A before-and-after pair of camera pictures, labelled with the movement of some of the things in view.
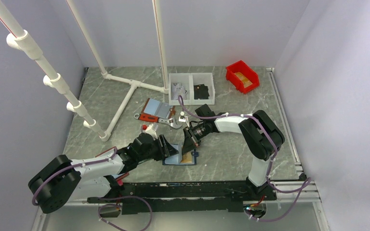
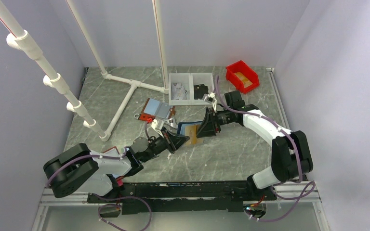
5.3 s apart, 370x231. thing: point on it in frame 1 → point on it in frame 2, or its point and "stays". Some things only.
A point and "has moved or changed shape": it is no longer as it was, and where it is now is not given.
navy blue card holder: x=176 y=159 → x=181 y=128
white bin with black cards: x=203 y=89 stays
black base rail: x=188 y=197 stays
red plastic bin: x=250 y=74 stays
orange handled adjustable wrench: x=155 y=119 stays
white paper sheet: x=179 y=84 stays
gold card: x=187 y=158 has moved or changed shape
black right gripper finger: x=190 y=141 → x=209 y=126
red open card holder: x=109 y=154 stays
